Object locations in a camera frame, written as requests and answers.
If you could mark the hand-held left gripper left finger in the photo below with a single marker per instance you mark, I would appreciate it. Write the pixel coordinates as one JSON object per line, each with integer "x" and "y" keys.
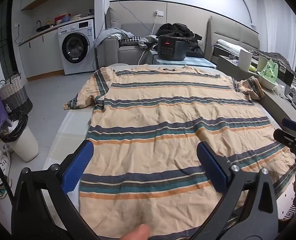
{"x": 75, "y": 166}

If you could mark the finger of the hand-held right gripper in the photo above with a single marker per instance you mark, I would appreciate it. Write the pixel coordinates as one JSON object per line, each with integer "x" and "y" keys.
{"x": 289, "y": 123}
{"x": 284, "y": 136}

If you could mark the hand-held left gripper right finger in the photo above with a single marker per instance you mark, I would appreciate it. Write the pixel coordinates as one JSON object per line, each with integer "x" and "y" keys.
{"x": 213, "y": 170}

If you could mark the striped beige t-shirt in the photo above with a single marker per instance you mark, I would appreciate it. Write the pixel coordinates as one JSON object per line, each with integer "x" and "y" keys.
{"x": 163, "y": 117}

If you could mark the person's left hand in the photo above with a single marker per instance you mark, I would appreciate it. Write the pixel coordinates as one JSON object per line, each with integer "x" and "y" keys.
{"x": 138, "y": 233}

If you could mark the grey side cabinet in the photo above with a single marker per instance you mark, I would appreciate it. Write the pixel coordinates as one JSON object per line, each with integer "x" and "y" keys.
{"x": 275, "y": 102}

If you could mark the checked beige tablecloth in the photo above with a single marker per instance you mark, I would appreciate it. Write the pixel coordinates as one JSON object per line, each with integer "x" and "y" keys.
{"x": 63, "y": 135}

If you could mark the white plastic bag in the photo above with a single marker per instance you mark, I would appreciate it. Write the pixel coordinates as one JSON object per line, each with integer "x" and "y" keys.
{"x": 279, "y": 90}

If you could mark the white bowl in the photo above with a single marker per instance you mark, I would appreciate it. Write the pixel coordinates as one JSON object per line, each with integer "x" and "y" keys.
{"x": 268, "y": 85}

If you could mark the black box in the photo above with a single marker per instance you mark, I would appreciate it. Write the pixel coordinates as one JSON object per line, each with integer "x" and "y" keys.
{"x": 288, "y": 76}

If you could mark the white trash bin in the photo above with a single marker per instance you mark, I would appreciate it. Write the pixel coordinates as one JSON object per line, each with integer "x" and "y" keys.
{"x": 25, "y": 145}

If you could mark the green plastic bag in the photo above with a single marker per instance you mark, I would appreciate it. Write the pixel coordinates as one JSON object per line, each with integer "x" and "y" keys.
{"x": 269, "y": 71}

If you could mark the black white patterned rug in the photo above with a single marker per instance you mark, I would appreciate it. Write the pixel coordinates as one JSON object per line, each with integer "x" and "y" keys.
{"x": 288, "y": 211}

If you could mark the pale green mug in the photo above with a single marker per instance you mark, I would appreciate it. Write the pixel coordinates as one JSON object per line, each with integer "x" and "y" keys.
{"x": 261, "y": 63}

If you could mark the green fruit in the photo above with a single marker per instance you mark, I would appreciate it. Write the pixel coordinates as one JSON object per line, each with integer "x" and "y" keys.
{"x": 253, "y": 68}

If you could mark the grey blanket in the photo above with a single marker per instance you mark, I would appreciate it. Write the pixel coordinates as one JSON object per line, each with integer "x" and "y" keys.
{"x": 275, "y": 56}

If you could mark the black stand pole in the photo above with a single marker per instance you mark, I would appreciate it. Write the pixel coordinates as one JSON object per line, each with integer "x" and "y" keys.
{"x": 0, "y": 172}

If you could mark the white paper roll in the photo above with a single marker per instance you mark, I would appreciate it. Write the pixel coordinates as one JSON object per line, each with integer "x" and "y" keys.
{"x": 245, "y": 60}

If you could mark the white curtain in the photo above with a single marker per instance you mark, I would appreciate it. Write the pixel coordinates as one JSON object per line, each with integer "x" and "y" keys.
{"x": 280, "y": 30}

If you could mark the woven laundry basket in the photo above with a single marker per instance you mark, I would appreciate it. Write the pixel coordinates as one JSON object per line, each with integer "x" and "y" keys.
{"x": 15, "y": 92}

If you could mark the grey padded bed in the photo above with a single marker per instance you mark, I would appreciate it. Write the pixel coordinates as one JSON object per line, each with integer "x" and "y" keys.
{"x": 233, "y": 35}

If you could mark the blue checked small table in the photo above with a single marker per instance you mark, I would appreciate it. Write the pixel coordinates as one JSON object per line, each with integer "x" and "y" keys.
{"x": 200, "y": 61}

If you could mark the kitchen counter cabinet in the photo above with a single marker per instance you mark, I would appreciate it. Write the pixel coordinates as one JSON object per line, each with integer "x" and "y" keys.
{"x": 45, "y": 52}

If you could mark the white washing machine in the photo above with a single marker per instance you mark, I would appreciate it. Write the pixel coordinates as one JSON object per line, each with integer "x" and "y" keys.
{"x": 75, "y": 47}

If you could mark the grey sofa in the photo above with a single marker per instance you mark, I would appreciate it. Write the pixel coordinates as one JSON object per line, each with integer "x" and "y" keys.
{"x": 128, "y": 52}

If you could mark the black rice cooker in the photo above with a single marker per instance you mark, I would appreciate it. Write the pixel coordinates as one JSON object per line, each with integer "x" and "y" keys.
{"x": 175, "y": 48}

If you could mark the light grey cloth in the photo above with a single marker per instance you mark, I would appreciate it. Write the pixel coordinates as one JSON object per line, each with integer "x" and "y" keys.
{"x": 108, "y": 33}

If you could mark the houndstooth pillow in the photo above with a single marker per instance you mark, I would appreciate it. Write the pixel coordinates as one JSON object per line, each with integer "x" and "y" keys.
{"x": 131, "y": 39}

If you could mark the grey white garment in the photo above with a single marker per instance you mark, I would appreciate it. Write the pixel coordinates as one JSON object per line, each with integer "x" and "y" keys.
{"x": 148, "y": 41}

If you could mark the black jacket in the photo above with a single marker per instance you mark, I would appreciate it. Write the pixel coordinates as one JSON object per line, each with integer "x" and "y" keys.
{"x": 175, "y": 28}

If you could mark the dark glass door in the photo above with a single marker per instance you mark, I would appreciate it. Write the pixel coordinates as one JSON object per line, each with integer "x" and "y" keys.
{"x": 5, "y": 37}

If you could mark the blue basin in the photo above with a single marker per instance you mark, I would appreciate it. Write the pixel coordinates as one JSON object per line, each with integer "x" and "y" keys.
{"x": 66, "y": 20}

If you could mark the black faucet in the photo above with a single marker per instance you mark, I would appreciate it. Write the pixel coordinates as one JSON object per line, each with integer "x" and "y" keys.
{"x": 39, "y": 23}

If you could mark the white plates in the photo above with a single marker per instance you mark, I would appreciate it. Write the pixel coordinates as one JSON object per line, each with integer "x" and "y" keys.
{"x": 76, "y": 17}

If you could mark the white wall socket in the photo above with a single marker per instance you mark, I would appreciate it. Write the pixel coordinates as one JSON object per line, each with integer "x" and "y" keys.
{"x": 158, "y": 13}

